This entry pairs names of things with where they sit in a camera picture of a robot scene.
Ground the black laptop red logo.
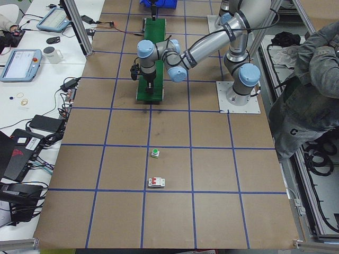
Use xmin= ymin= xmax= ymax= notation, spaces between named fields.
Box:
xmin=1 ymin=129 xmax=44 ymax=182

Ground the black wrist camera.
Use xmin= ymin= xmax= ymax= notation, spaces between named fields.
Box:
xmin=130 ymin=63 xmax=140 ymax=80

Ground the red black motor cable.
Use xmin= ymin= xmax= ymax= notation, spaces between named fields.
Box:
xmin=95 ymin=22 xmax=146 ymax=37

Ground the person in grey jacket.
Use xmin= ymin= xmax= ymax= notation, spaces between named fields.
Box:
xmin=269 ymin=22 xmax=338 ymax=161

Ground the white mug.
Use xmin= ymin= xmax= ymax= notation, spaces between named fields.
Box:
xmin=43 ymin=47 xmax=64 ymax=64

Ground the green conveyor belt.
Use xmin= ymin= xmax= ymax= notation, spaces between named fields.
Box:
xmin=136 ymin=18 xmax=166 ymax=103

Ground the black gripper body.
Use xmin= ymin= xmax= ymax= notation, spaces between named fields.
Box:
xmin=142 ymin=71 xmax=156 ymax=83
xmin=149 ymin=0 xmax=157 ymax=21

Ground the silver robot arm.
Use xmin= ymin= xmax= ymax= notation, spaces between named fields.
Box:
xmin=130 ymin=1 xmax=273 ymax=94

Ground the black power adapter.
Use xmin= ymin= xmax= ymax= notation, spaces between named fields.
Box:
xmin=29 ymin=115 xmax=65 ymax=132

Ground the aluminium frame post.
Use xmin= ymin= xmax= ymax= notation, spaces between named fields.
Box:
xmin=60 ymin=0 xmax=93 ymax=57

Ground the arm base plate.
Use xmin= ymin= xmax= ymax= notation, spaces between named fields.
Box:
xmin=216 ymin=81 xmax=261 ymax=114
xmin=207 ymin=15 xmax=224 ymax=34

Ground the green push button switch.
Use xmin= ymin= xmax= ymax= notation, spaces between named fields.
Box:
xmin=151 ymin=148 xmax=160 ymax=158

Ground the blue plastic bin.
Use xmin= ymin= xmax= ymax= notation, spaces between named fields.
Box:
xmin=139 ymin=0 xmax=178 ymax=9

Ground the white red circuit breaker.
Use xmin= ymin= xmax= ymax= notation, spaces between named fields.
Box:
xmin=148 ymin=177 xmax=165 ymax=188

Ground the blue teach pendant tablet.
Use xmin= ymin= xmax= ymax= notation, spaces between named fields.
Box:
xmin=1 ymin=49 xmax=42 ymax=83

